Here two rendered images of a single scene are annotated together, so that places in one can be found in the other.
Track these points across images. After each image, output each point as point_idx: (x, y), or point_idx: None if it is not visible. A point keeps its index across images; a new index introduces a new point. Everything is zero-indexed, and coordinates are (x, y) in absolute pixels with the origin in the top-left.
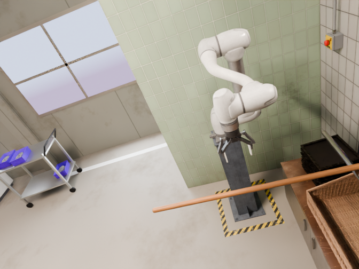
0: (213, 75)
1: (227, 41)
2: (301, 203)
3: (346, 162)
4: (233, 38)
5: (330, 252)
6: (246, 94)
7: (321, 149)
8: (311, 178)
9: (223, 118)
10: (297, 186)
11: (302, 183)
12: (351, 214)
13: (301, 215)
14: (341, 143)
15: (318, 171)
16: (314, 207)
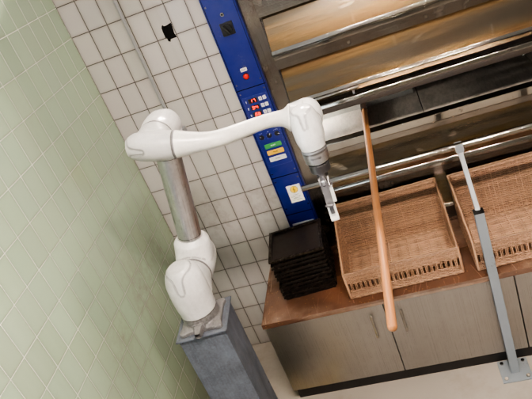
0: (224, 142)
1: (172, 119)
2: (349, 305)
3: (359, 172)
4: (172, 115)
5: (425, 284)
6: None
7: (286, 247)
8: (377, 184)
9: (322, 135)
10: (317, 307)
11: (313, 303)
12: (378, 264)
13: (357, 331)
14: (286, 232)
15: (321, 251)
16: (368, 275)
